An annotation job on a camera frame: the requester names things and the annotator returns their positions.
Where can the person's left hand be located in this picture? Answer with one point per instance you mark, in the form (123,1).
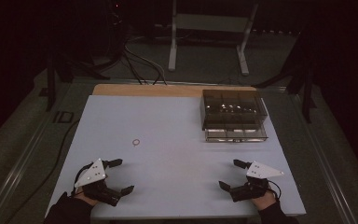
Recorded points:
(85,198)

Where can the black tripod stand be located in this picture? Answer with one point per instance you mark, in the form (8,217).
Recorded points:
(52,84)
(306,93)

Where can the wooden table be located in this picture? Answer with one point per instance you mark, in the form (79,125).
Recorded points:
(155,90)

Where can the black rectangular floor frame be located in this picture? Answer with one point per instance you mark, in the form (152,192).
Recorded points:
(56,117)

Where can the small shiny trinkets group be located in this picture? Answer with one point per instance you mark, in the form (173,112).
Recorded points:
(230,107)

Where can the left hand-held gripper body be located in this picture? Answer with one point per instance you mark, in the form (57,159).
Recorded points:
(94,174)

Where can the white table mat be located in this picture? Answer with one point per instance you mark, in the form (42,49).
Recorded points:
(174,174)

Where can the grey metal stand frame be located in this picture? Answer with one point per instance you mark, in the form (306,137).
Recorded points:
(173,46)

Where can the clear smoky drawer box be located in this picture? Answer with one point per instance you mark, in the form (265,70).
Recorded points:
(233,124)

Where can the person's right hand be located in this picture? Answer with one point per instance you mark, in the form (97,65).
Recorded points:
(264,201)

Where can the metal floor rail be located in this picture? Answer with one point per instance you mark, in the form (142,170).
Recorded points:
(326,174)
(15,174)

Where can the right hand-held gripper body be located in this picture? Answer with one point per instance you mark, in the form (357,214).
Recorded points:
(259,171)

